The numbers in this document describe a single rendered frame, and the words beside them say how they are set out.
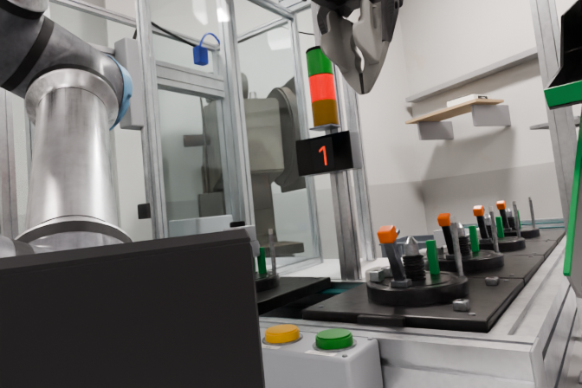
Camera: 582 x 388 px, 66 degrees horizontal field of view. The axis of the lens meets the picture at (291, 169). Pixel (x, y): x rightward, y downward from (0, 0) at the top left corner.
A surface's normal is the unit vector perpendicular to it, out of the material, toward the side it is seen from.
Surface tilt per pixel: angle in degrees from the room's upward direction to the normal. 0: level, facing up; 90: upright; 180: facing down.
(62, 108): 47
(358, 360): 90
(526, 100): 90
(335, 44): 87
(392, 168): 90
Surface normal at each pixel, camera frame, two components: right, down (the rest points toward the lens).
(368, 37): 0.81, -0.08
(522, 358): -0.58, -0.01
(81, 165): 0.41, -0.76
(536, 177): -0.89, 0.05
